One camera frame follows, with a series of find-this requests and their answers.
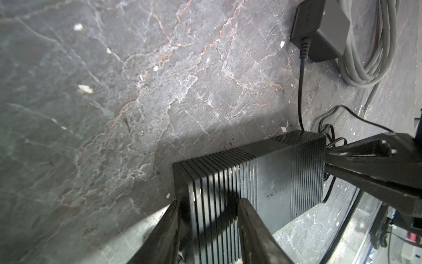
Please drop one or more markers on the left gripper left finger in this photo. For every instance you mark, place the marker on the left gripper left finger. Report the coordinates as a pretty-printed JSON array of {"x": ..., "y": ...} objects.
[{"x": 162, "y": 245}]

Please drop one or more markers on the ribbed black network switch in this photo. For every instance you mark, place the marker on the ribbed black network switch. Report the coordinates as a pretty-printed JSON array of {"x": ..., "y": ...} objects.
[{"x": 282, "y": 178}]

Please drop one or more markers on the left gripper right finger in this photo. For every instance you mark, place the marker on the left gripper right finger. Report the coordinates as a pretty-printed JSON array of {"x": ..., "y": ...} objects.
[{"x": 257, "y": 244}]

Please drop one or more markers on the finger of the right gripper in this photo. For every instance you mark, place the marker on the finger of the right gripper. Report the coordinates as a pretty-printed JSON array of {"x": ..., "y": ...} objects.
[
  {"x": 389, "y": 157},
  {"x": 407, "y": 200}
]

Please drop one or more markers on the black power adapter with cable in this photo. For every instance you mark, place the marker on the black power adapter with cable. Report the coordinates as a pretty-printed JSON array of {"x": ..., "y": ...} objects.
[{"x": 322, "y": 31}]

